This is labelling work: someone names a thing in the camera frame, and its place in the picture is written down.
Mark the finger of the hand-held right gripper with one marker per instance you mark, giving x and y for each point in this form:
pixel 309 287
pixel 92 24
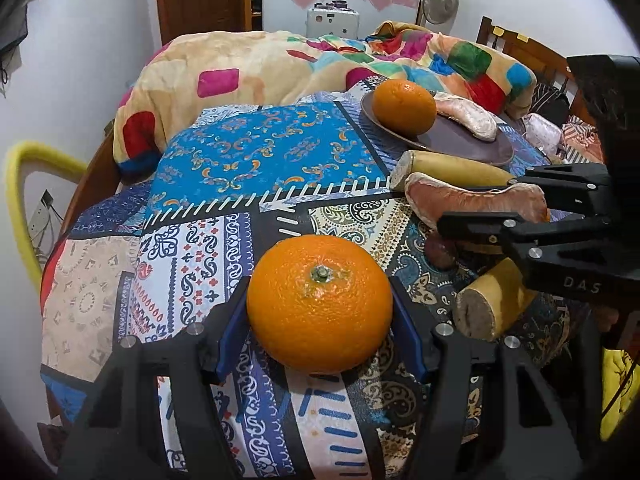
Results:
pixel 570 185
pixel 560 255

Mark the striped dark cloth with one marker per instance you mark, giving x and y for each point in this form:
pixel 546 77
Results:
pixel 550 100

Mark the brown plate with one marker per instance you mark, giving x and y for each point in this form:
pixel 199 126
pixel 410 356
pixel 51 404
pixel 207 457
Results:
pixel 465 147

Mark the long banana piece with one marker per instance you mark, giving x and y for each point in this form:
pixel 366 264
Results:
pixel 450 170

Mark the pink floral pillow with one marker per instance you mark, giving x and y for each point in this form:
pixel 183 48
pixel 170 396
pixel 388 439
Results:
pixel 542 132

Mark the yellow cloth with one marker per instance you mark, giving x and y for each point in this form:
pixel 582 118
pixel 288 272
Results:
pixel 620 390

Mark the short banana piece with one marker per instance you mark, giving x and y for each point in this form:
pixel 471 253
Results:
pixel 487 305

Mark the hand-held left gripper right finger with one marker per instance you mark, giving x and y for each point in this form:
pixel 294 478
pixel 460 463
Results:
pixel 409 332

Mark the large orange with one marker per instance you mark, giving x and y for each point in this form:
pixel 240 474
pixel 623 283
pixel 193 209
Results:
pixel 320 310

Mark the wooden bed frame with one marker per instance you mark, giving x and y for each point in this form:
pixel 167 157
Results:
pixel 90 185

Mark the colourful fleece blanket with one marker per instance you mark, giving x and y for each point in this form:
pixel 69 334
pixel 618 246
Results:
pixel 240 65

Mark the patchwork printed bedsheet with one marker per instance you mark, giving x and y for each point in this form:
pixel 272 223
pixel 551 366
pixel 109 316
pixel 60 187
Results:
pixel 265 160

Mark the wooden headboard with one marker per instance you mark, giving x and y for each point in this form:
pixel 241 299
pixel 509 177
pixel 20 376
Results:
pixel 535 55

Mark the brown wooden door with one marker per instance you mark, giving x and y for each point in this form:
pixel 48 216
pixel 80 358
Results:
pixel 200 0

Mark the pink pomelo segment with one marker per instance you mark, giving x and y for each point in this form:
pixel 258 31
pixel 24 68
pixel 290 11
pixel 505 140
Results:
pixel 470 117
pixel 475 202

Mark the small dark red fruit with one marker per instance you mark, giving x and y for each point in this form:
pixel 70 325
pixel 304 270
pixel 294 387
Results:
pixel 440 252

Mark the white appliance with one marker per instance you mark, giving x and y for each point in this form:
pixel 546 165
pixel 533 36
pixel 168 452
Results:
pixel 332 22

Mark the yellow foam tube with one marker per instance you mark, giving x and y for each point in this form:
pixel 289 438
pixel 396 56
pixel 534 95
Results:
pixel 20 200

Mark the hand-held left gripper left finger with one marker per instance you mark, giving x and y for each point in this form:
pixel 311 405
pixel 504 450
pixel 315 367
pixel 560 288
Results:
pixel 231 332

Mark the standing fan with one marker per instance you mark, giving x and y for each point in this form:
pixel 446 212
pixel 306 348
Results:
pixel 441 2

